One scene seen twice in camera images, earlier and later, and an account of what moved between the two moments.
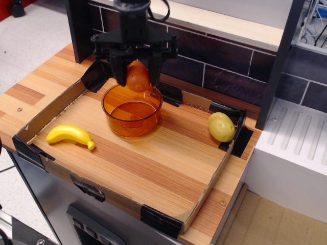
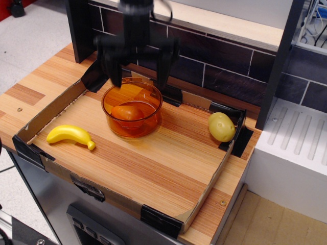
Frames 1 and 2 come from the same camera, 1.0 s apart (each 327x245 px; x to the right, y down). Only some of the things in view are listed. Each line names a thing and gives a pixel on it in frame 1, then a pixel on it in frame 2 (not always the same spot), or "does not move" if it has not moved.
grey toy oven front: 90,227 does not move
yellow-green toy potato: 222,126 does not move
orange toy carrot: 138,77 to 127,113
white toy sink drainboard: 288,167 does not move
